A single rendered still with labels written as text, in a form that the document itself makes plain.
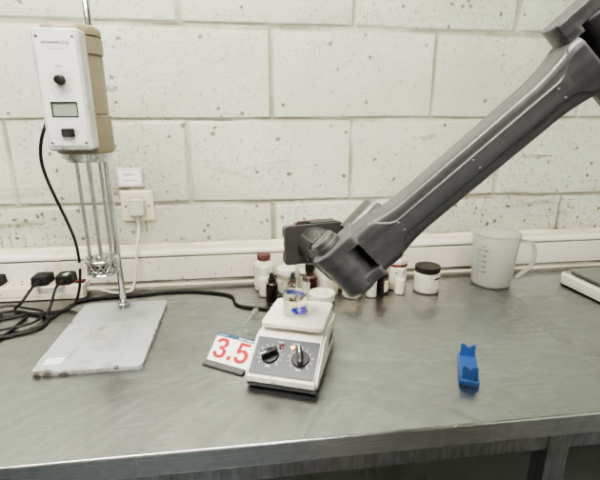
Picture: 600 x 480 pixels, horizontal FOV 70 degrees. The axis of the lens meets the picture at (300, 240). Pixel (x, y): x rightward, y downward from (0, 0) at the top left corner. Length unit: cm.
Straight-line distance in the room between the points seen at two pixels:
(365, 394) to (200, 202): 71
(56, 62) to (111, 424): 60
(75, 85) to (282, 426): 66
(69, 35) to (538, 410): 99
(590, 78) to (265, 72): 83
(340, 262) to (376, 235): 6
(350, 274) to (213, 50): 82
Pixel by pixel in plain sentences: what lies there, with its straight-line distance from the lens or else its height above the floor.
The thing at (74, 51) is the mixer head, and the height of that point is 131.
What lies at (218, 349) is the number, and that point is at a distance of 89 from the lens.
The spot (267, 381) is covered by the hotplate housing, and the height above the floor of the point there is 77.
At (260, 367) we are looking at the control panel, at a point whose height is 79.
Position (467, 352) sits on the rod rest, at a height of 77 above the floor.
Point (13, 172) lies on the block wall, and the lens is 135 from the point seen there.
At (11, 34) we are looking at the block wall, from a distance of 133.
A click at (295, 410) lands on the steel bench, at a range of 75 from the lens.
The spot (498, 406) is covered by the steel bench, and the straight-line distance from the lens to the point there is 83.
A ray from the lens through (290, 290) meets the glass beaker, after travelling 81.
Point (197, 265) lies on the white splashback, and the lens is 123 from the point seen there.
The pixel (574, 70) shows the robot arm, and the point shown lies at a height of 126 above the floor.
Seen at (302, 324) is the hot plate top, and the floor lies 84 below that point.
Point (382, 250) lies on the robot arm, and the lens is 53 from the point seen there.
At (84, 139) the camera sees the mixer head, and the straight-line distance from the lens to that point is 87.
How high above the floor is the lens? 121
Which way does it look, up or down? 16 degrees down
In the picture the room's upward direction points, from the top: straight up
